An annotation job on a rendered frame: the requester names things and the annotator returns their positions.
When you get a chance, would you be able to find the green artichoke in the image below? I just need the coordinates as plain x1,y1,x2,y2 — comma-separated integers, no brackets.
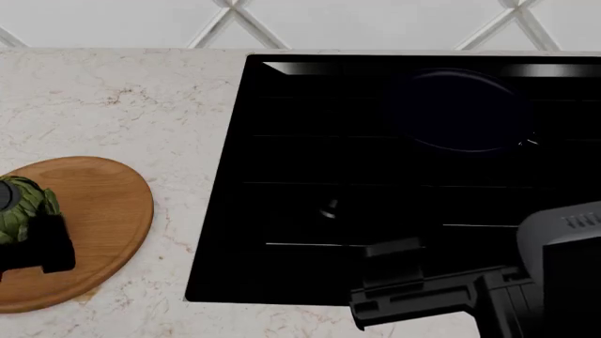
0,175,63,246

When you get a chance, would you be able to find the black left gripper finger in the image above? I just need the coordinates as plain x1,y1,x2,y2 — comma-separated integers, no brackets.
28,213,77,274

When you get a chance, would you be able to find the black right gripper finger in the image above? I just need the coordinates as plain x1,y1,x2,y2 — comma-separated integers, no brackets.
361,237,427,287

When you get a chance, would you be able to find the round wooden plate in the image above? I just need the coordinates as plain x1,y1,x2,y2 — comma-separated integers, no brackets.
0,155,156,315

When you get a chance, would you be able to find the black frying pan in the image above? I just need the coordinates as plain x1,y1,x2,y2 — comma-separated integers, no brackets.
388,67,542,154

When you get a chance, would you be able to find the black glass cooktop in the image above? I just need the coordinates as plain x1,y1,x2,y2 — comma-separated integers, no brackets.
183,54,601,304

